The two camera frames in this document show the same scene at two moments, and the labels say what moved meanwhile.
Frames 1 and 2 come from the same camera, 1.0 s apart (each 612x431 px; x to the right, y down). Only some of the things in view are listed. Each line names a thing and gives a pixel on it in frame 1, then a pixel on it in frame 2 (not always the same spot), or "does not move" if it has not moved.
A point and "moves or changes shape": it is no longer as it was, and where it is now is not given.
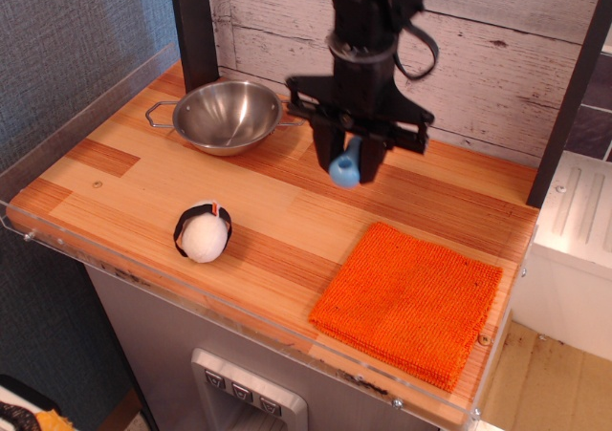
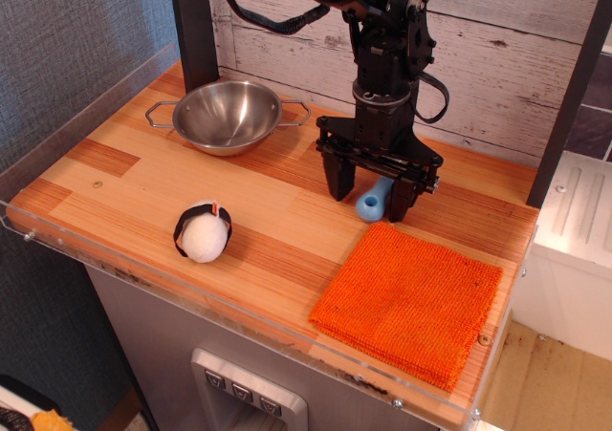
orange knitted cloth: x=416 y=304 does not move
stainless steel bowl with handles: x=226 y=118 does not move
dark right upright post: x=576 y=92 does not move
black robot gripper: x=361 y=93 -> x=381 y=138
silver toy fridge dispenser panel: x=242 y=400 does not move
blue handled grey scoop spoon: x=345 y=169 moves or changes shape
